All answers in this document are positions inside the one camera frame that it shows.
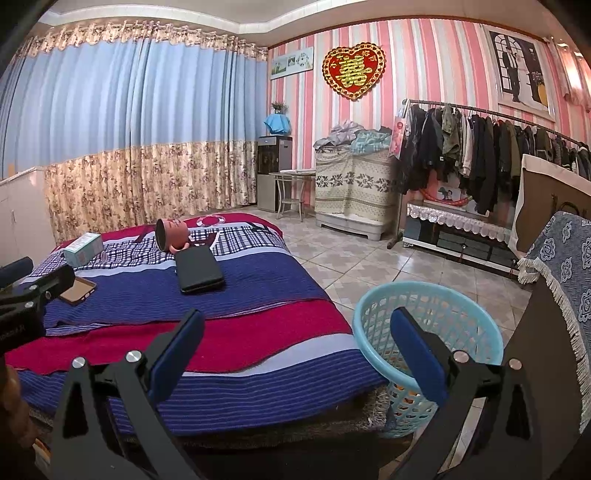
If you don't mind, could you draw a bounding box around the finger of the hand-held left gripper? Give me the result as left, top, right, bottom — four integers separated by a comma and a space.
0, 265, 75, 319
0, 257, 34, 289

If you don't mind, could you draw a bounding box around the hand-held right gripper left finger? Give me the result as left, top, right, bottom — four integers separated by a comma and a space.
51, 309, 206, 480

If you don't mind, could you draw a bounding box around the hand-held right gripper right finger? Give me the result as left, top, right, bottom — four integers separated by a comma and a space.
390, 307, 546, 480

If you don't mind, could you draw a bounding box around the light blue plastic basket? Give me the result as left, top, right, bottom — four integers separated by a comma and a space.
353, 281, 504, 439

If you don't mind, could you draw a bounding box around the person's left hand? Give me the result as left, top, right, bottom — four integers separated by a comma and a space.
0, 364, 33, 453

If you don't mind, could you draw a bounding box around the brown phone case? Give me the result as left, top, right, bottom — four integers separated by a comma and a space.
58, 276, 98, 306

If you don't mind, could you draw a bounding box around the teal cardboard box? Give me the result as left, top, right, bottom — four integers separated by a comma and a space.
62, 232, 105, 267

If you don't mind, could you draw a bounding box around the white cabinet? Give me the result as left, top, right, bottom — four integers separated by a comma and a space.
0, 166, 56, 268

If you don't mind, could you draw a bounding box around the black flat case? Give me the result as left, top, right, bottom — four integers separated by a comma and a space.
174, 247, 226, 295

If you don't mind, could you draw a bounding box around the pink metal pot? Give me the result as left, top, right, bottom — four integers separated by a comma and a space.
154, 218, 191, 253

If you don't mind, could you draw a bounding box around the low cabinet with lace cloth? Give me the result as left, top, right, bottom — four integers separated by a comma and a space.
402, 200, 520, 278

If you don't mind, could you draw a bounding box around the red printed picture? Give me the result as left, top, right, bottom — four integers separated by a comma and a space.
422, 182, 478, 210

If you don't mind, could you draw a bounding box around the blue patterned fringed cloth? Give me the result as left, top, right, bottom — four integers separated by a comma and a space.
517, 210, 591, 391

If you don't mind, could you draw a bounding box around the cloth covered cabinet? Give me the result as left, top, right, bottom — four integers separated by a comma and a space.
314, 150, 402, 241

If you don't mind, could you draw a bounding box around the blue floral curtain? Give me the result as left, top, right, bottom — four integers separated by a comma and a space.
0, 21, 269, 243

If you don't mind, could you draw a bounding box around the grey water dispenser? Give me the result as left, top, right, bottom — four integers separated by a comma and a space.
256, 135, 294, 213

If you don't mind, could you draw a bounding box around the brown board with white edge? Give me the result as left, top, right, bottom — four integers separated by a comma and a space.
510, 154, 591, 259

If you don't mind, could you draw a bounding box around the small white side table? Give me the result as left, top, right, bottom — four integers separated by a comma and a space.
269, 170, 317, 221

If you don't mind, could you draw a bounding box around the row of hanging clothes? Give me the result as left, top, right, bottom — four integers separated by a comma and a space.
399, 104, 591, 215

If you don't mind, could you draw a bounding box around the pink hanging bag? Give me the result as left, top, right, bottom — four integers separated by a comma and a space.
389, 105, 411, 160

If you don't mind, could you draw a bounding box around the pile of folded clothes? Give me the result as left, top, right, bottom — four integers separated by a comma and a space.
313, 121, 393, 154

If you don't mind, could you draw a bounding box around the blue bottle cover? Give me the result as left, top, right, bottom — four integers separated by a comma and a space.
263, 113, 294, 137

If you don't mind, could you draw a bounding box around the metal clothes rack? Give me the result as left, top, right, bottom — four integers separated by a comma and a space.
388, 98, 591, 250

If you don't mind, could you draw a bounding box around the red heart wall decoration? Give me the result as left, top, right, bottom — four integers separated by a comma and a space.
322, 42, 386, 100

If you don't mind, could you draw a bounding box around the wall poster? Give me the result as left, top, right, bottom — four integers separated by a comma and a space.
482, 25, 557, 123

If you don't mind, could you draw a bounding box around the landscape wall picture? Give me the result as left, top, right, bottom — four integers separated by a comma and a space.
269, 48, 315, 80

